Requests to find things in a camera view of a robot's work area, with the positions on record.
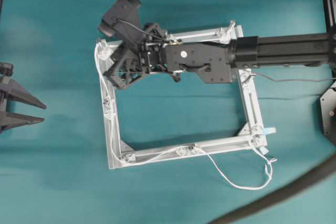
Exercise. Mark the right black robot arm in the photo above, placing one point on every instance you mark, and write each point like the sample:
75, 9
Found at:
215, 62

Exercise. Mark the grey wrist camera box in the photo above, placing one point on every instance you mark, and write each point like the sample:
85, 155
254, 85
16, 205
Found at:
122, 21

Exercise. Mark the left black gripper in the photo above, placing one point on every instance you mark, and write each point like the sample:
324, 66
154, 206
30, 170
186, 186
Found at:
12, 90

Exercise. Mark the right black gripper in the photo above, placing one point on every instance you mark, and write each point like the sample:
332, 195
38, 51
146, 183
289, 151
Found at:
142, 54

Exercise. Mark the square aluminium extrusion frame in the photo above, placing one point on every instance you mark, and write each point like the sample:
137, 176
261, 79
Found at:
159, 120

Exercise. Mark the black vertical extrusion post right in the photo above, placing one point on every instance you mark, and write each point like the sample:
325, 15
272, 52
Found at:
329, 13

